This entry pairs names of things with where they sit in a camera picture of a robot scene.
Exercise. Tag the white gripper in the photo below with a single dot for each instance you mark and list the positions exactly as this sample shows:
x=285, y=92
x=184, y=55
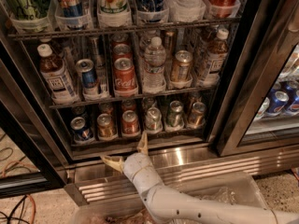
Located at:
x=135, y=166

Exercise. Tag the red coke can bottom shelf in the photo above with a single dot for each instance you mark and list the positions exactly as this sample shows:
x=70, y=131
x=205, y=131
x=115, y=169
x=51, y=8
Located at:
x=129, y=122

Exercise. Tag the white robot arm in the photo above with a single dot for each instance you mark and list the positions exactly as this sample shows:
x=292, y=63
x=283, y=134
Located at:
x=165, y=203

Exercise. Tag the gold can bottom shelf left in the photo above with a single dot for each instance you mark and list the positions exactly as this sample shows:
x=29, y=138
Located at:
x=106, y=126

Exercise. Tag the gold can shelf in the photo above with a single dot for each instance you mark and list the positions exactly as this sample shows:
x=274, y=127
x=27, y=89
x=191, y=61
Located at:
x=106, y=126
x=197, y=114
x=181, y=66

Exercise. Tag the silver can bottom shelf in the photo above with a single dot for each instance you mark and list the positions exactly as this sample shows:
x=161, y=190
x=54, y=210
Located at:
x=153, y=120

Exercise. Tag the metal fridge base grille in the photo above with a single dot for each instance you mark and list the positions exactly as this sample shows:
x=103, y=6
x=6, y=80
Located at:
x=95, y=182

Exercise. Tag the red coke can behind front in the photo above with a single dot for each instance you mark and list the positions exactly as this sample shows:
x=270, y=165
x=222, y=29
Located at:
x=128, y=105

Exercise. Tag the blue pepsi can bottom shelf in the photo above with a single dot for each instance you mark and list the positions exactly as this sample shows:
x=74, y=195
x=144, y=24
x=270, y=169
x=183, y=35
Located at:
x=81, y=131

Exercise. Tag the green can bottom shelf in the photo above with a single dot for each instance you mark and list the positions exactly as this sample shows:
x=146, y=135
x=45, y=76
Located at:
x=174, y=117

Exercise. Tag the green can shelf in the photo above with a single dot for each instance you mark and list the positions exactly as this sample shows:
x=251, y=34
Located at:
x=29, y=10
x=174, y=117

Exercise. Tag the gold can bottom shelf right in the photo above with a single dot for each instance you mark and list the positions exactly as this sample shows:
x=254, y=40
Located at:
x=197, y=114

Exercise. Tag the large red coke can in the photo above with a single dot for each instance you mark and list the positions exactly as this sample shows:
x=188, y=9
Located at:
x=124, y=74

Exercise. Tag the tea bottle left middle shelf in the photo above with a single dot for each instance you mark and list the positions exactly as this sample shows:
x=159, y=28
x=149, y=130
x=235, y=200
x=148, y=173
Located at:
x=54, y=71

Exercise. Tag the tea bottle shelf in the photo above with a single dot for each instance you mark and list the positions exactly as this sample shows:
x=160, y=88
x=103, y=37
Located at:
x=214, y=56
x=54, y=71

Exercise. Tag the blue red bull can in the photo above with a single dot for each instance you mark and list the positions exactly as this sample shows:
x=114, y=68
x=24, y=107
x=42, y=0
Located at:
x=86, y=71

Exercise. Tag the open fridge door left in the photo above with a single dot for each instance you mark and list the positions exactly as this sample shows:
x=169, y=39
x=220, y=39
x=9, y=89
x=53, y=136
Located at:
x=23, y=117

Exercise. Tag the gold can middle shelf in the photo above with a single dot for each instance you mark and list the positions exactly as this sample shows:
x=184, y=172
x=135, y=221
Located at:
x=181, y=66

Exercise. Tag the closed fridge glass door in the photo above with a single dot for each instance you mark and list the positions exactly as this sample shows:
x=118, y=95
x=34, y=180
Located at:
x=242, y=132

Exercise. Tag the tea bottle right middle shelf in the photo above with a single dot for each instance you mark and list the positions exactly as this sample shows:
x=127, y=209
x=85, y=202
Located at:
x=214, y=56

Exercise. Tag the blue pepsi can right fridge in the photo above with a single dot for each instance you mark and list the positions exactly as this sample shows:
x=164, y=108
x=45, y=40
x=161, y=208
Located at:
x=278, y=99

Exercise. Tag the green can top shelf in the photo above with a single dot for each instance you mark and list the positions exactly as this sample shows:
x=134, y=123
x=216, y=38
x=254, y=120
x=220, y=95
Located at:
x=29, y=10

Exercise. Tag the left clear plastic bin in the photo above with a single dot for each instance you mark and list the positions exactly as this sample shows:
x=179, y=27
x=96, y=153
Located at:
x=129, y=210

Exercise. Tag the clear plastic bin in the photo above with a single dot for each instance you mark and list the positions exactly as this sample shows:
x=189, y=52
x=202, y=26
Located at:
x=222, y=199
x=129, y=210

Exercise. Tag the clear water bottle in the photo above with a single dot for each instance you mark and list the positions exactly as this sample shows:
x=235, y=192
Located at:
x=154, y=62

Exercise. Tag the right clear plastic bin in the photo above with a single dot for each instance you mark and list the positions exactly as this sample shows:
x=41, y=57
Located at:
x=222, y=199

